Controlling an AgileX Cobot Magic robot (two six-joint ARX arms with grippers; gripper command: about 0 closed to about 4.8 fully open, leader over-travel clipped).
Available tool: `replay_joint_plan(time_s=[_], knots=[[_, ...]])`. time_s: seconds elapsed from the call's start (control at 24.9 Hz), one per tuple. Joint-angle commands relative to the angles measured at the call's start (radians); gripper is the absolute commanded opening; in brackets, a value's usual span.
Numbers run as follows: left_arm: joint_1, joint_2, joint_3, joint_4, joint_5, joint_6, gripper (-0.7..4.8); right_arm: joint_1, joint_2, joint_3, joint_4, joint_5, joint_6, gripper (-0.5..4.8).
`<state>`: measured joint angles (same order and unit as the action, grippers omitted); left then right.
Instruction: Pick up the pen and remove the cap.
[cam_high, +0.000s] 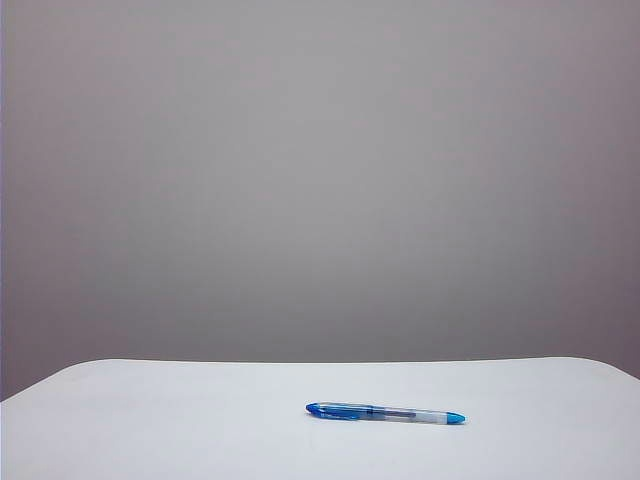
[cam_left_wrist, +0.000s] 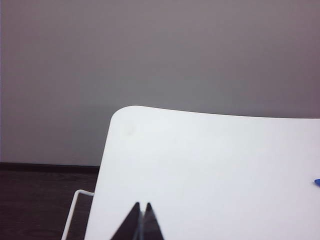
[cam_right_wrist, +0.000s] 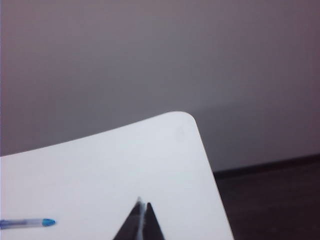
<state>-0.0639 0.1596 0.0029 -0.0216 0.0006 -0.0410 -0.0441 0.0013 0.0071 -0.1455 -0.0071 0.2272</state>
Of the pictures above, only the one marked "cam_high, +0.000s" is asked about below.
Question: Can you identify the transparent pen with light-blue end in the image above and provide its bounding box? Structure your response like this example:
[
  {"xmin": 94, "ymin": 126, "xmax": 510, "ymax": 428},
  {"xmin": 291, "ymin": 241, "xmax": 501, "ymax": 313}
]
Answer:
[{"xmin": 349, "ymin": 403, "xmax": 468, "ymax": 427}]

